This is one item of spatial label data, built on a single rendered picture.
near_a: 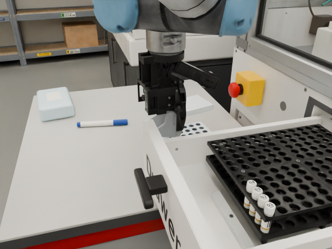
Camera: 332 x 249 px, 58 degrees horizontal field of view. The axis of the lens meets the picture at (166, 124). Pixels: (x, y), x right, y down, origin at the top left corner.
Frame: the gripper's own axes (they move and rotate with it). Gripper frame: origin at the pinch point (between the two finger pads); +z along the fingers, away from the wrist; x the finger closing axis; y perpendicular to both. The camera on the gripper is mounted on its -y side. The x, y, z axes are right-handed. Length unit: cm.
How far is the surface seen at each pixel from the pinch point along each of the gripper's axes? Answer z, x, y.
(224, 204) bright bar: -3.6, 25.7, 2.8
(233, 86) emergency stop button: -7.7, -5.3, -17.9
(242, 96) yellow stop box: -4.9, -4.7, -20.5
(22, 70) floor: 81, -324, 59
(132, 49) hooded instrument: -6, -55, -6
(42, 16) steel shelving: 25, -342, 26
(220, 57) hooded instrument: 0, -51, -42
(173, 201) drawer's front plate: -9.4, 27.8, 11.9
